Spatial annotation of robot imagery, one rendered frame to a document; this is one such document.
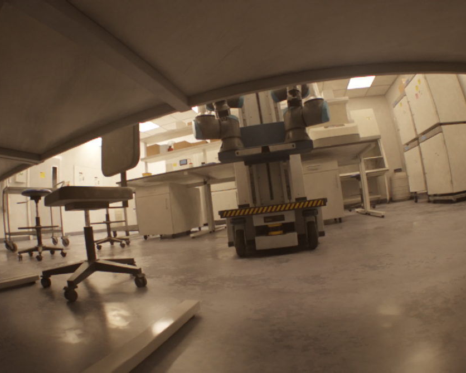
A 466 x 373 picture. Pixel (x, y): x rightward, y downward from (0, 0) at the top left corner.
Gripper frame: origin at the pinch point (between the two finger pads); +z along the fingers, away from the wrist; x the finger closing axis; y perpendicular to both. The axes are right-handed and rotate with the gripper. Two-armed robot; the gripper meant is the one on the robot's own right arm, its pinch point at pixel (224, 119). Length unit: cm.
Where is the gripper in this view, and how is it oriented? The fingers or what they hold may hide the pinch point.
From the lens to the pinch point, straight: 115.7
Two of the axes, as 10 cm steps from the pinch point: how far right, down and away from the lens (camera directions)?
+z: 2.0, 8.5, -4.9
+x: -9.7, 2.2, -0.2
